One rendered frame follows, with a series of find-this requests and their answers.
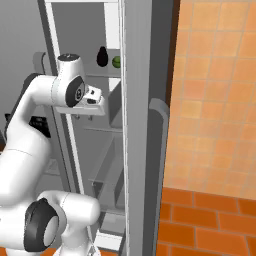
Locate grey fridge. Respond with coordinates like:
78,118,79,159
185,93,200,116
38,0,129,256

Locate green round fruit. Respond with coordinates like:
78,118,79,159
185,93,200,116
111,55,122,69

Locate grey fridge door with handle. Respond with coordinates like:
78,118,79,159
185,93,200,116
0,0,68,188

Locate grey fridge door handle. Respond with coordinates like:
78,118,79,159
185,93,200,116
148,97,170,256

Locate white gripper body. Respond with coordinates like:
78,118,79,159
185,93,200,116
55,97,107,117

